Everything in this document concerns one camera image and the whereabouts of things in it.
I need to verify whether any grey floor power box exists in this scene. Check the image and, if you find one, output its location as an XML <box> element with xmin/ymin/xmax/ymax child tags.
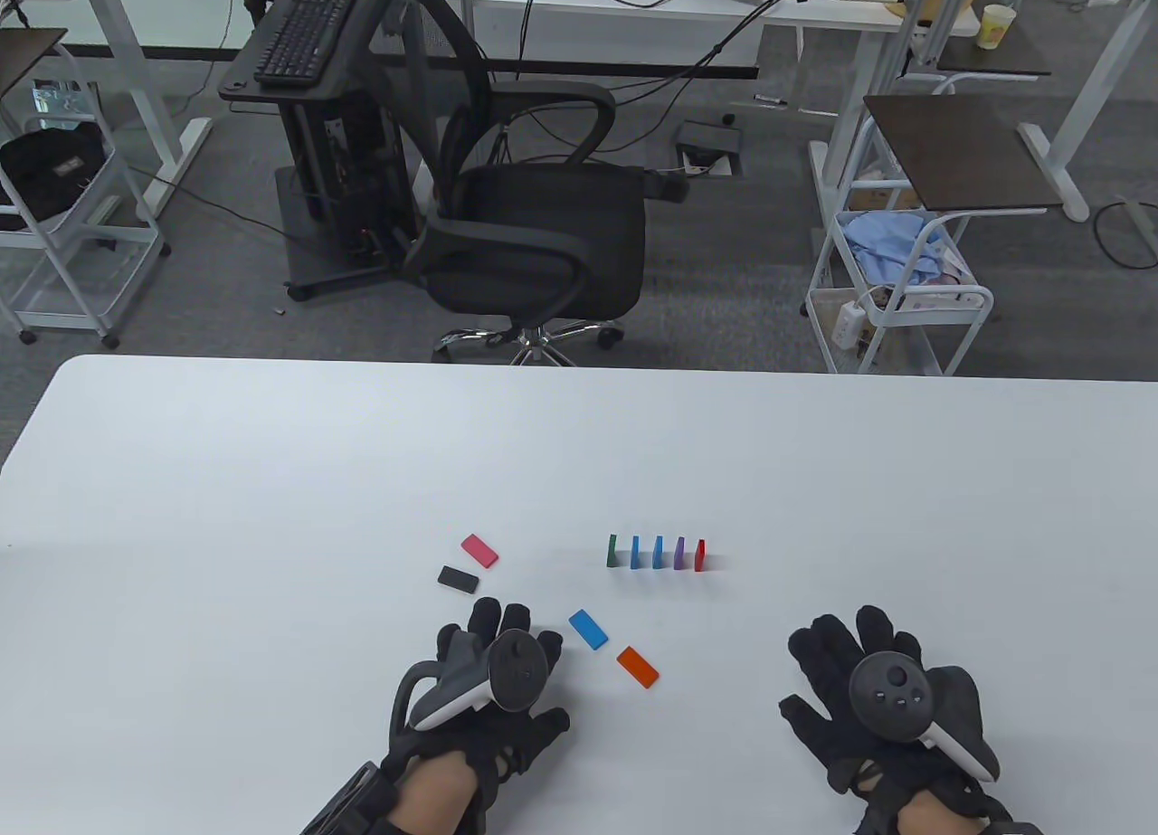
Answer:
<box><xmin>677</xmin><ymin>119</ymin><xmax>747</xmax><ymax>177</ymax></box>

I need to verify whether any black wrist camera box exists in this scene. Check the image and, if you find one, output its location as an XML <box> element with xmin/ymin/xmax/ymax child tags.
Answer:
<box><xmin>300</xmin><ymin>760</ymin><xmax>399</xmax><ymax>835</ymax></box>

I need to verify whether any grey white handheld controller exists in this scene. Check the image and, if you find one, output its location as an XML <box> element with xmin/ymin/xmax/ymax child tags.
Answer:
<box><xmin>849</xmin><ymin>651</ymin><xmax>1002</xmax><ymax>786</ymax></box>
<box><xmin>391</xmin><ymin>628</ymin><xmax>550</xmax><ymax>732</ymax></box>

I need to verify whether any white rolling utility cart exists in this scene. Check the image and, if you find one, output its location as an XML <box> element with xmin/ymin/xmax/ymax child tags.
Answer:
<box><xmin>0</xmin><ymin>43</ymin><xmax>173</xmax><ymax>347</ymax></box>
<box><xmin>803</xmin><ymin>75</ymin><xmax>996</xmax><ymax>376</ymax></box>

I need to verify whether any dark brown side table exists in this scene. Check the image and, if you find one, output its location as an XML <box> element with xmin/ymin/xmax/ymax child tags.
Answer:
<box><xmin>0</xmin><ymin>27</ymin><xmax>70</xmax><ymax>103</ymax></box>
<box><xmin>936</xmin><ymin>34</ymin><xmax>1052</xmax><ymax>78</ymax></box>
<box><xmin>864</xmin><ymin>93</ymin><xmax>1064</xmax><ymax>213</ymax></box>

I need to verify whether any person's left hand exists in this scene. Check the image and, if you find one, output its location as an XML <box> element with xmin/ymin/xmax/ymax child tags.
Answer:
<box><xmin>382</xmin><ymin>596</ymin><xmax>572</xmax><ymax>825</ymax></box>

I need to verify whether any clear plastic packet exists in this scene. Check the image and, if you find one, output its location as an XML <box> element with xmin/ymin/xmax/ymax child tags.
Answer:
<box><xmin>32</xmin><ymin>80</ymin><xmax>96</xmax><ymax>135</ymax></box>

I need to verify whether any black office chair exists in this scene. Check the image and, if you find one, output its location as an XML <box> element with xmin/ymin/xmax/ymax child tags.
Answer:
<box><xmin>357</xmin><ymin>0</ymin><xmax>693</xmax><ymax>367</ymax></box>

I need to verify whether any cardboard box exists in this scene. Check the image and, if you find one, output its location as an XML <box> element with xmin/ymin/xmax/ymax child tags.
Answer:
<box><xmin>850</xmin><ymin>184</ymin><xmax>924</xmax><ymax>213</ymax></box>

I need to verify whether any person's right hand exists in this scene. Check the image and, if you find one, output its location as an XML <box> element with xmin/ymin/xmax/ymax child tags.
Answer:
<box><xmin>778</xmin><ymin>604</ymin><xmax>1019</xmax><ymax>835</ymax></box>

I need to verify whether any black rolling computer stand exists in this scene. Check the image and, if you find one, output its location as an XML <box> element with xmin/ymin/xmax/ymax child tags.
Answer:
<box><xmin>219</xmin><ymin>0</ymin><xmax>426</xmax><ymax>304</ymax></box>

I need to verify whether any light blue cloth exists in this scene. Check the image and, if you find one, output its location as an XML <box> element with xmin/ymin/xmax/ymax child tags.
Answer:
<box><xmin>841</xmin><ymin>213</ymin><xmax>951</xmax><ymax>284</ymax></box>

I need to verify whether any black bag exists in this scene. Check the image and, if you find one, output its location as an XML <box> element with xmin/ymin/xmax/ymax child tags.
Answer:
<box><xmin>0</xmin><ymin>122</ymin><xmax>111</xmax><ymax>225</ymax></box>

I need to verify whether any black keyboard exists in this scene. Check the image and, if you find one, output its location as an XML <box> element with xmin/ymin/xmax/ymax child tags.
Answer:
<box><xmin>253</xmin><ymin>0</ymin><xmax>358</xmax><ymax>88</ymax></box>

